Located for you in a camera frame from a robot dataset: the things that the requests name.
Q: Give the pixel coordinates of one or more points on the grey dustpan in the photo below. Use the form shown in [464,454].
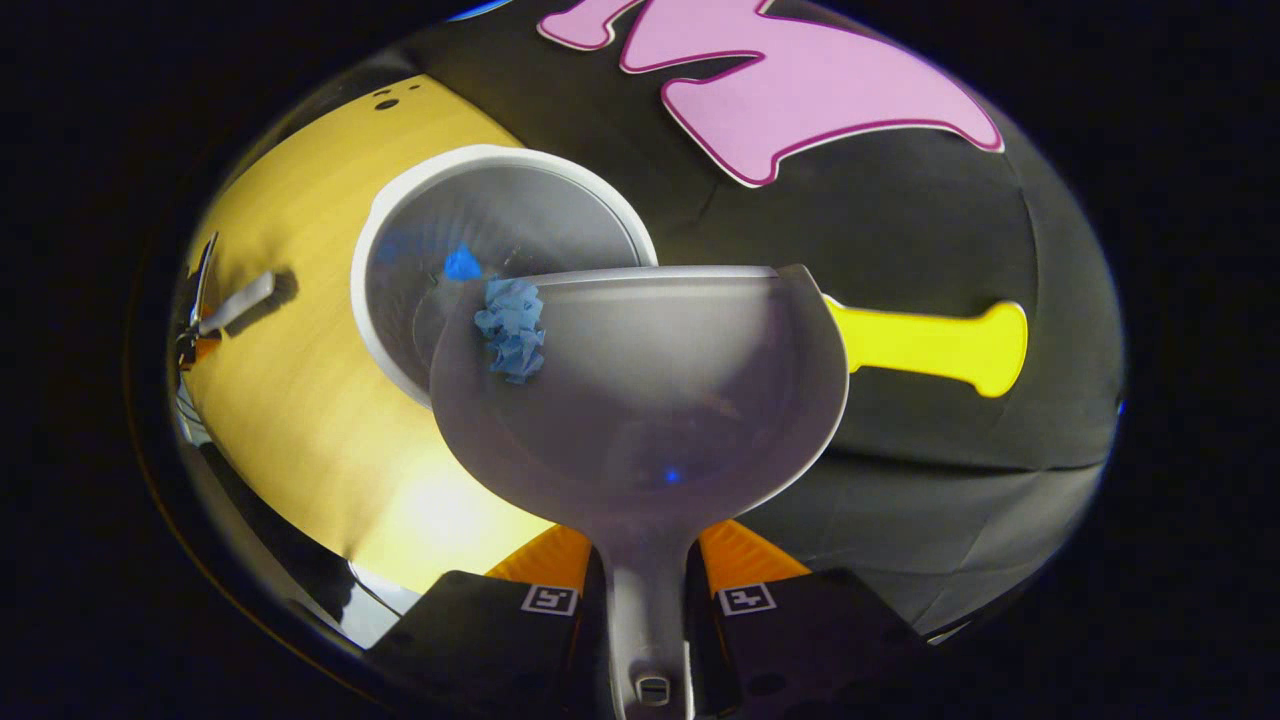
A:
[660,400]

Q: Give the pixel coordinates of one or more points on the deep blue paper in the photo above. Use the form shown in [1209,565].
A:
[461,264]

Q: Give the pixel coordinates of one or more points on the yellow wooden desktop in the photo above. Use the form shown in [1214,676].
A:
[300,420]

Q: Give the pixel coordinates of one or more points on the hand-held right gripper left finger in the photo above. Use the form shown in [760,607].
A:
[490,650]

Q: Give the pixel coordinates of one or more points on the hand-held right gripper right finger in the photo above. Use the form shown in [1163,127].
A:
[800,650]

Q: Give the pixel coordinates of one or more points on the small grey broom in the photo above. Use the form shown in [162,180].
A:
[245,300]

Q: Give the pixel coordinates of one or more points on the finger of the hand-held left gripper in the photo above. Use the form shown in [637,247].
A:
[203,345]

